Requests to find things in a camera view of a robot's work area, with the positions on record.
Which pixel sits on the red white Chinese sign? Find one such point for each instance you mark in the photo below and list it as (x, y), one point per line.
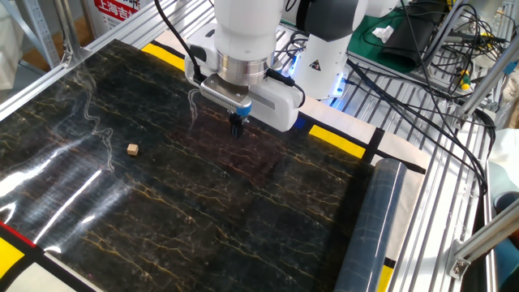
(117, 12)

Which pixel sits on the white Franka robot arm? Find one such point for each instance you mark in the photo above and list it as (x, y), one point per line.
(324, 69)

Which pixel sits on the white plastic sheet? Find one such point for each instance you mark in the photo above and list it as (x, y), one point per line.
(10, 48)

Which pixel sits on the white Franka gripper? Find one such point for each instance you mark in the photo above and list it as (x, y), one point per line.
(280, 109)

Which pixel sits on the teal plastic container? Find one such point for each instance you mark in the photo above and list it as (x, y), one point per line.
(507, 259)

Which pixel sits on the rolled clear plastic film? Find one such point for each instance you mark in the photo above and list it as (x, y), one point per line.
(373, 227)

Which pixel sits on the aluminium frame post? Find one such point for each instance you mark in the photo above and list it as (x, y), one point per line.
(486, 79)
(444, 32)
(486, 239)

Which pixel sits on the Mondrian pattern cloth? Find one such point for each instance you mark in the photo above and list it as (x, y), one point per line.
(336, 140)

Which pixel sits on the white crumpled paper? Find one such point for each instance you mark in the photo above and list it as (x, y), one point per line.
(383, 33)

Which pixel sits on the white fabric sheet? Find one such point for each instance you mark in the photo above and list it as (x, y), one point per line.
(507, 162)

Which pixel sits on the yellow green screwdriver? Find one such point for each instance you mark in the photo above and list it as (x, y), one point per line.
(465, 81)

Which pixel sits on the black marble pattern mat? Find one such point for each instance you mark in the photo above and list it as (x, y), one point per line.
(202, 203)

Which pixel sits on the small wooden cube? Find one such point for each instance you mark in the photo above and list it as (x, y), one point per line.
(132, 150)

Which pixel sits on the black rolled pouch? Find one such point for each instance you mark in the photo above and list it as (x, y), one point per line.
(405, 44)

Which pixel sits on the grey perforated shelf post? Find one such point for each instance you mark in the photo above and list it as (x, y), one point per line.
(40, 28)

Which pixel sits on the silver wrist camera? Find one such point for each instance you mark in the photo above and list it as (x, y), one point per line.
(223, 95)

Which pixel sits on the green cutting mat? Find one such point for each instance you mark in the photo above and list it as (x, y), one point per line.
(361, 48)

